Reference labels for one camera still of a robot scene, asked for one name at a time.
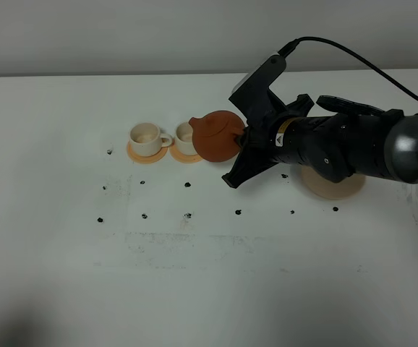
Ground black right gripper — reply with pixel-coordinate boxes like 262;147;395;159
222;93;314;189

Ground brown clay teapot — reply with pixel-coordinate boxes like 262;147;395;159
189;111;245;163

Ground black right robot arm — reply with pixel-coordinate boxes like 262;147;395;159
223;93;418;188

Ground beige round teapot saucer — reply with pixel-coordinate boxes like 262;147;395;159
301;166;366;200

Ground right orange coaster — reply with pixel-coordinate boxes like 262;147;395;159
169;144;202;164

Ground orange coaster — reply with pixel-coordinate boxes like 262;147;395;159
169;144;202;164
127;142;168;164

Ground right white teacup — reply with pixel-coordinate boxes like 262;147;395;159
174;121;197;156

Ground white teacup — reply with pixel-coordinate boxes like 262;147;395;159
129;122;174;158
174;121;197;156

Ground left orange coaster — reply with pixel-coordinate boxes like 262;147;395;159
127;142;168;164

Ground left white teacup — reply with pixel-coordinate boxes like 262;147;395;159
129;122;174;158

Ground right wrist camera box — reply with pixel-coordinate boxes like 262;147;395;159
229;53;286;127

